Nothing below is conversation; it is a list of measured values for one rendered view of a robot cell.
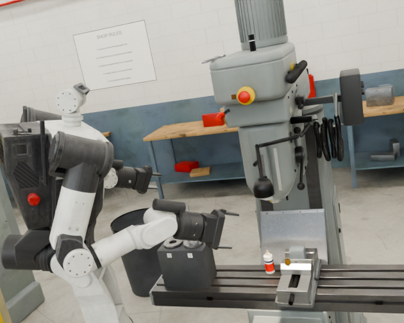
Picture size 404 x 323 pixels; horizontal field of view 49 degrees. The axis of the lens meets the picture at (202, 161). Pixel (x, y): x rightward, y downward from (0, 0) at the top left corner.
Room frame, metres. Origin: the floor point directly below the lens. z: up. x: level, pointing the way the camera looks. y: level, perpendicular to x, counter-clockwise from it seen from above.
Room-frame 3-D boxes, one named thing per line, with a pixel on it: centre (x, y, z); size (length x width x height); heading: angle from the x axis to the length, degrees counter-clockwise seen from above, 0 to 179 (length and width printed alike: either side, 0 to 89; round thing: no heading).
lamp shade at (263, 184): (1.47, -0.20, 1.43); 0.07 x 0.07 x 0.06
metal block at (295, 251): (1.66, -0.33, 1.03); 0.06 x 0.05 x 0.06; 67
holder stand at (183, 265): (1.81, 0.15, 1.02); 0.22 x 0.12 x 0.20; 68
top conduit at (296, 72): (1.67, -0.42, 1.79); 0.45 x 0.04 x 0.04; 159
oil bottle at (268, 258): (1.76, -0.21, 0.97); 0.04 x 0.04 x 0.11
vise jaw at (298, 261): (1.61, -0.30, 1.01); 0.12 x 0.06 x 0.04; 67
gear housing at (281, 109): (1.73, -0.28, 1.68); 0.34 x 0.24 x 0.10; 159
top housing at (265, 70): (1.70, -0.27, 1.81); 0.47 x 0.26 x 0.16; 159
